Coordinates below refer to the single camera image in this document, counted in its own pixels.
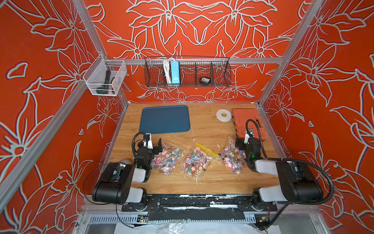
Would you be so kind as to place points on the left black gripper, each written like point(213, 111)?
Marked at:
point(154, 149)

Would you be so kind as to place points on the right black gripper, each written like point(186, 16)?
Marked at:
point(242, 146)

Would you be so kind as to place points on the candy ziploc bag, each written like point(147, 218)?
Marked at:
point(197, 161)
point(232, 157)
point(168, 158)

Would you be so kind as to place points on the dark teal tray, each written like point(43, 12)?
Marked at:
point(165, 119)

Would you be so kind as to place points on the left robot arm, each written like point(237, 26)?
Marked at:
point(115, 183)

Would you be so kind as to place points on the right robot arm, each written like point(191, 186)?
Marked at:
point(297, 183)

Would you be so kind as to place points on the white tape roll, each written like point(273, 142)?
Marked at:
point(223, 115)

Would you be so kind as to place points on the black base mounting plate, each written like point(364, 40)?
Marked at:
point(201, 207)

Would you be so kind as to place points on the green black tool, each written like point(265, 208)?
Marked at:
point(104, 89)

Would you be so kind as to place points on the light blue box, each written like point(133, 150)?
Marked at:
point(175, 75)

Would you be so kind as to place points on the clear plastic bin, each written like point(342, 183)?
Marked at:
point(95, 75)

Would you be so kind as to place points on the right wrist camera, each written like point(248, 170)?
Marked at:
point(248, 136)

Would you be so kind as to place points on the black wire basket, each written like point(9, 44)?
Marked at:
point(158, 72)

